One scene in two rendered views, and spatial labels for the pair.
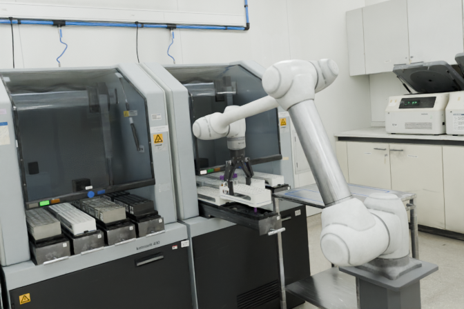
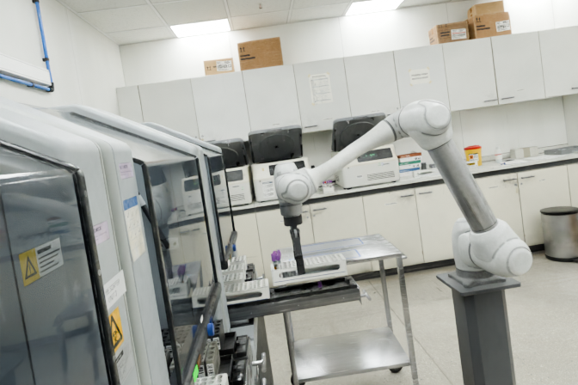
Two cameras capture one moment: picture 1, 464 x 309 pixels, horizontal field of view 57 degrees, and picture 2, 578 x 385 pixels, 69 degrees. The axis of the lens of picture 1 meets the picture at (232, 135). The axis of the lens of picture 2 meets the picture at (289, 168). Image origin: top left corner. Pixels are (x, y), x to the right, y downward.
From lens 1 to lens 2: 1.86 m
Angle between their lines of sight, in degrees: 58
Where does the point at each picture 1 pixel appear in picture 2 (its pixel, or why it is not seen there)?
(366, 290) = (482, 302)
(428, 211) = not seen: hidden behind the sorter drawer
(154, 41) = not seen: outside the picture
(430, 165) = (246, 233)
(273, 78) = (444, 114)
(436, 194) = (255, 259)
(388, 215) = not seen: hidden behind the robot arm
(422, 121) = (234, 193)
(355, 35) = (132, 114)
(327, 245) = (518, 259)
